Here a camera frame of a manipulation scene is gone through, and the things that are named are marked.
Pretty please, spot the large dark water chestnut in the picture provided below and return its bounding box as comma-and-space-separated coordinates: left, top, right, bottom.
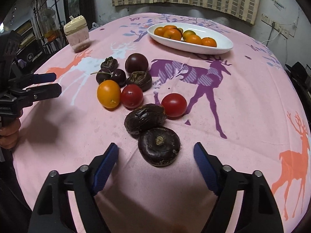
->
138, 126, 181, 167

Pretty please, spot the dark cherry with stem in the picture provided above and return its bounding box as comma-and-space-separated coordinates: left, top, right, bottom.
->
91, 68, 112, 85

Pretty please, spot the orange yellow tomato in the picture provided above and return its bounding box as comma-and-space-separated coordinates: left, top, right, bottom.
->
96, 80, 121, 109

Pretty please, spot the small orange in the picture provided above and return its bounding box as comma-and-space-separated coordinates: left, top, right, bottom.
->
201, 37, 217, 47

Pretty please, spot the greenish yellow citrus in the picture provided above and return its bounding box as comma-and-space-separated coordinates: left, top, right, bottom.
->
182, 30, 196, 41

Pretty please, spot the large orange mandarin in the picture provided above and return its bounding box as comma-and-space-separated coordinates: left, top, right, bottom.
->
163, 28, 182, 41

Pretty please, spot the left hand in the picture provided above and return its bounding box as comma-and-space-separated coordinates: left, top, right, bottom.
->
0, 118, 21, 149

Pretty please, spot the dark water chestnut middle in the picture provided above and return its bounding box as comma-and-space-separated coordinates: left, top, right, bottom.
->
124, 104, 167, 135

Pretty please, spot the plastic cup with cream lid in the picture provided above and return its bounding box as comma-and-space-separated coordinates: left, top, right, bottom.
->
64, 15, 91, 53

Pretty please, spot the red cherry tomato right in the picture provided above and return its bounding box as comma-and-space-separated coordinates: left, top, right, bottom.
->
161, 93, 187, 118

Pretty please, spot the red cherry tomato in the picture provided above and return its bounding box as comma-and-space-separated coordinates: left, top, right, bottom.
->
161, 93, 187, 118
120, 84, 143, 109

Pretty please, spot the red cherry tomato left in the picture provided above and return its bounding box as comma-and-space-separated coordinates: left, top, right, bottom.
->
120, 84, 143, 109

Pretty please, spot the small dark water chestnut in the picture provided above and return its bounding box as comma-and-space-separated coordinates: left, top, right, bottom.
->
100, 56, 119, 72

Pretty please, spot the small dark cherry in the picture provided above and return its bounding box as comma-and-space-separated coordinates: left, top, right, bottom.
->
111, 68, 127, 88

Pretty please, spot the dark wooden cabinet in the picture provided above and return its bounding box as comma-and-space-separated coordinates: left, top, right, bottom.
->
63, 0, 95, 30

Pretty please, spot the pink printed tablecloth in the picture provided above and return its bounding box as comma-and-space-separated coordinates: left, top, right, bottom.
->
13, 13, 310, 232

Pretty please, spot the dark wrinkled water chestnut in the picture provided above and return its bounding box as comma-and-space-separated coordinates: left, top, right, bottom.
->
127, 71, 152, 92

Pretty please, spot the dark round plum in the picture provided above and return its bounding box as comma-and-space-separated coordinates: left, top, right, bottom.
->
125, 53, 149, 74

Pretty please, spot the white oval plate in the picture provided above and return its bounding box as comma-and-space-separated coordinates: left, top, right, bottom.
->
147, 23, 233, 55

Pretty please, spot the wall power strip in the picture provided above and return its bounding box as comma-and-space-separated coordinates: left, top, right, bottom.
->
261, 13, 289, 38

